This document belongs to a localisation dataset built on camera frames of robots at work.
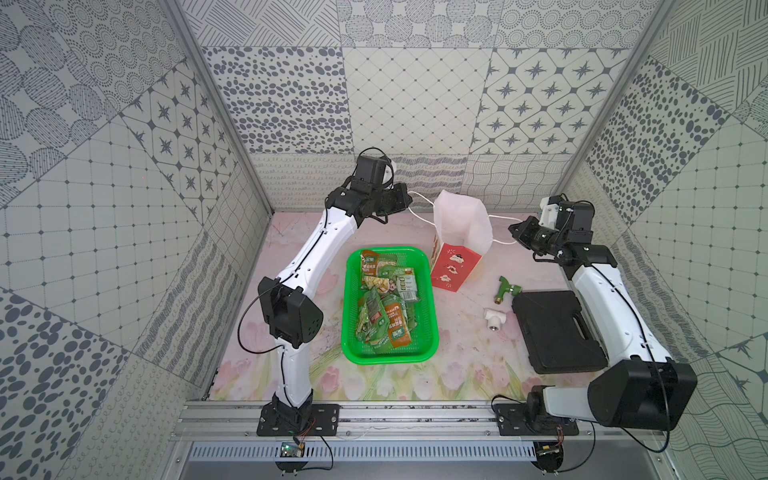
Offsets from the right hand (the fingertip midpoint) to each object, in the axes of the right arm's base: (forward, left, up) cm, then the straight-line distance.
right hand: (510, 229), depth 80 cm
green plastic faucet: (-2, -5, -26) cm, 26 cm away
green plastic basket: (-21, +40, -24) cm, 51 cm away
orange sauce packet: (-21, +30, -19) cm, 42 cm away
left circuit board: (-48, +56, -27) cm, 78 cm away
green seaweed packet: (-2, +28, -24) cm, 37 cm away
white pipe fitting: (-15, +1, -24) cm, 28 cm away
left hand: (+7, +27, +7) cm, 29 cm away
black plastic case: (-20, -13, -23) cm, 33 cm away
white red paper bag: (+14, +8, -19) cm, 26 cm away
